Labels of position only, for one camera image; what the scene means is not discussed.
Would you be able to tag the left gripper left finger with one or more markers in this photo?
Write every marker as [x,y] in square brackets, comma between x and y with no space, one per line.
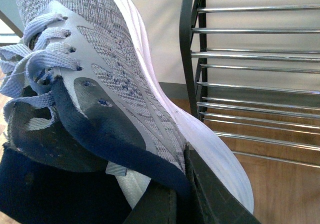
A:
[157,205]

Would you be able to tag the black metal shoe rack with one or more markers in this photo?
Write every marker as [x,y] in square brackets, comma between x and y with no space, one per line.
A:
[252,73]

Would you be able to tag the grey sneaker front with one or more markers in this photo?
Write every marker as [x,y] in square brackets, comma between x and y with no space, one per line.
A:
[88,125]

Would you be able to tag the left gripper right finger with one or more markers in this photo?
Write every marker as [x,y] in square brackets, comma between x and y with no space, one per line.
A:
[211,201]

